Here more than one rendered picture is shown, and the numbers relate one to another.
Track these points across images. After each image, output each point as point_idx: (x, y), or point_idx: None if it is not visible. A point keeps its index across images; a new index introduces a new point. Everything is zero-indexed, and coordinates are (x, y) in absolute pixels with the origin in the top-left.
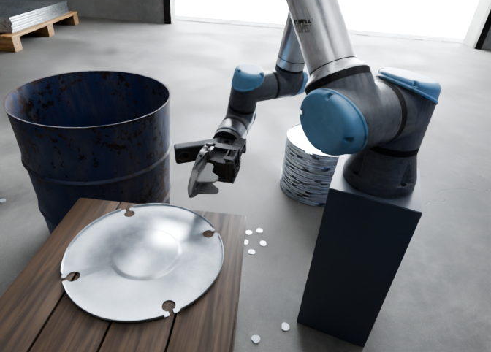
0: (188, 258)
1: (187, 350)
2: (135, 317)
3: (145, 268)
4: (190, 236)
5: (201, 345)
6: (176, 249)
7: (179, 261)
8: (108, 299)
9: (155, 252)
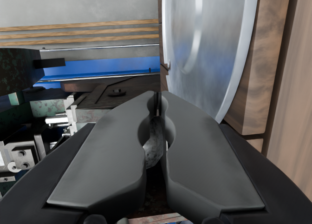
0: (183, 82)
1: (165, 81)
2: (166, 40)
3: (172, 31)
4: (197, 87)
5: (165, 90)
6: (181, 66)
7: (181, 71)
8: (168, 7)
9: (179, 35)
